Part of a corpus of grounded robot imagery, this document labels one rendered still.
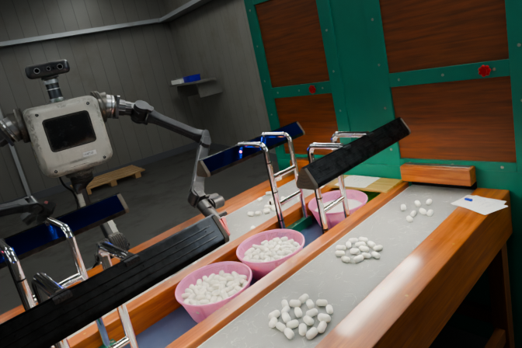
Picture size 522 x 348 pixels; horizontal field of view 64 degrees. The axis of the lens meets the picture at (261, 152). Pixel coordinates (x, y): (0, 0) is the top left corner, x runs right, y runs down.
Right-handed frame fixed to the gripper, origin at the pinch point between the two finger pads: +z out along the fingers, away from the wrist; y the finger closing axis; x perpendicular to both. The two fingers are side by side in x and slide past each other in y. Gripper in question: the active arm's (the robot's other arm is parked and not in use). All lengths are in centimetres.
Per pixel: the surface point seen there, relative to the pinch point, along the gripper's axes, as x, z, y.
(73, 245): -34, -5, -65
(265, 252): -14.4, 21.0, -2.6
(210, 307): -23, 29, -38
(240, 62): 139, -280, 292
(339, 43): -66, -27, 73
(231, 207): 14.1, -18.0, 21.1
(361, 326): -52, 64, -23
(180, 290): -11.2, 14.8, -37.3
